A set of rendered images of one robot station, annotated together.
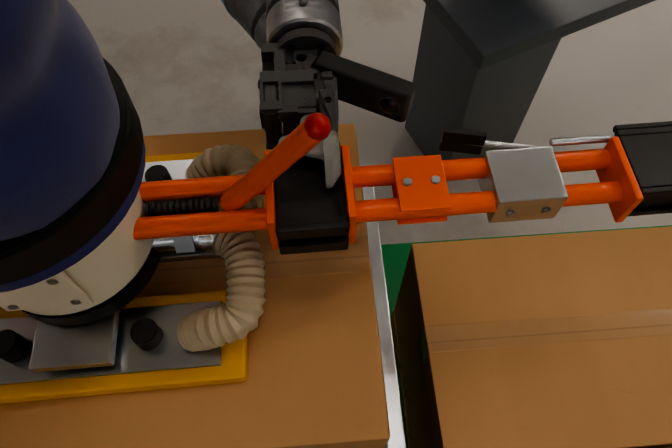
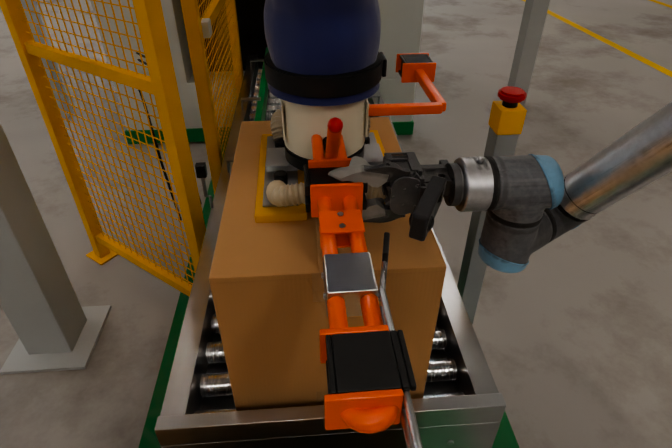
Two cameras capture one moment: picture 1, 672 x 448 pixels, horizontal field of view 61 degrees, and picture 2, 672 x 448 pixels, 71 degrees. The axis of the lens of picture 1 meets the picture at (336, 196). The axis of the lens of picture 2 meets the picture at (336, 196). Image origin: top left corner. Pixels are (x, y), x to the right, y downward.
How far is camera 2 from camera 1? 0.69 m
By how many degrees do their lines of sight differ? 61
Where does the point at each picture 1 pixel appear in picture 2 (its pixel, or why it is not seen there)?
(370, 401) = (232, 270)
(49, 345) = (277, 151)
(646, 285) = not seen: outside the picture
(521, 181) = (341, 267)
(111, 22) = (653, 287)
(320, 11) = (475, 169)
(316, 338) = (275, 247)
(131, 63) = (618, 307)
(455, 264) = not seen: outside the picture
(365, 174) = (348, 201)
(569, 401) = not seen: outside the picture
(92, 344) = (275, 161)
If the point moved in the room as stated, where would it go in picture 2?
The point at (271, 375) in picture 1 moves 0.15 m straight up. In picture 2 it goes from (256, 231) to (248, 161)
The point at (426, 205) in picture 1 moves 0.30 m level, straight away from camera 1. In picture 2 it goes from (322, 221) to (547, 266)
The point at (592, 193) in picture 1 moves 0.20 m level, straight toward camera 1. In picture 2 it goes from (333, 314) to (224, 239)
